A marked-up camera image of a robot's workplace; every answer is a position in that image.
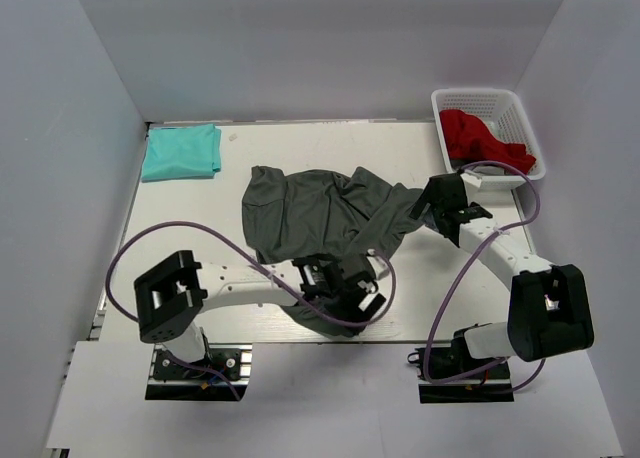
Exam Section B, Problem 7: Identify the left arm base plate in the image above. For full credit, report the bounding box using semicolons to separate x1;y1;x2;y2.
145;345;252;403

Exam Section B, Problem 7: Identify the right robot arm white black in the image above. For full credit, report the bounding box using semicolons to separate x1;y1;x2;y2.
411;172;595;384

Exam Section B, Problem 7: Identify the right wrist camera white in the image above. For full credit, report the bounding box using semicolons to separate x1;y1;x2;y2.
460;171;482;190

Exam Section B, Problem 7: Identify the white plastic basket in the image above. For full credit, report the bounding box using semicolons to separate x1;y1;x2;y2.
431;87;546;181

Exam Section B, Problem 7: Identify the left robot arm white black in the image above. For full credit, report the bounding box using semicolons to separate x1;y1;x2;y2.
134;250;387;377

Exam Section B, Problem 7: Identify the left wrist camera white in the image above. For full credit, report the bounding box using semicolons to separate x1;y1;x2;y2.
366;249;391;281

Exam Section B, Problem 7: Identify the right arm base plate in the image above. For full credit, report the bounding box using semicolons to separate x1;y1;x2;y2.
407;346;514;405

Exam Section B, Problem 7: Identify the dark grey t shirt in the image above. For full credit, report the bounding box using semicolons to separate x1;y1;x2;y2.
241;165;426;340

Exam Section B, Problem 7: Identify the folded teal t shirt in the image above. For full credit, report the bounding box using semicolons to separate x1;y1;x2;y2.
141;124;221;183

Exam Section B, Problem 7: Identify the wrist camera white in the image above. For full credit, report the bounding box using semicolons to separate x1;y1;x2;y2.
366;249;391;281
460;171;482;190

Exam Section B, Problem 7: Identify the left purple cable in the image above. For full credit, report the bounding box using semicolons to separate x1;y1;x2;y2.
107;221;397;402

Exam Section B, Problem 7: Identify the red t shirt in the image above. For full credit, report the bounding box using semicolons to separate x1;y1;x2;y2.
439;109;536;174

